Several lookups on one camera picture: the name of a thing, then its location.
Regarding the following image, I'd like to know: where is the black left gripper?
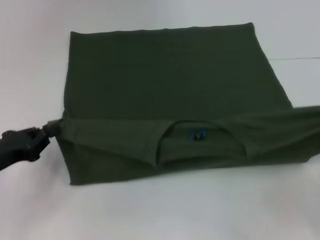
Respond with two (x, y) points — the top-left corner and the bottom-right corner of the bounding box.
(0, 119), (61, 171)

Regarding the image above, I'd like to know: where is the dark green FREE t-shirt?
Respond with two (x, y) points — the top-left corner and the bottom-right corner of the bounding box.
(47, 22), (320, 187)

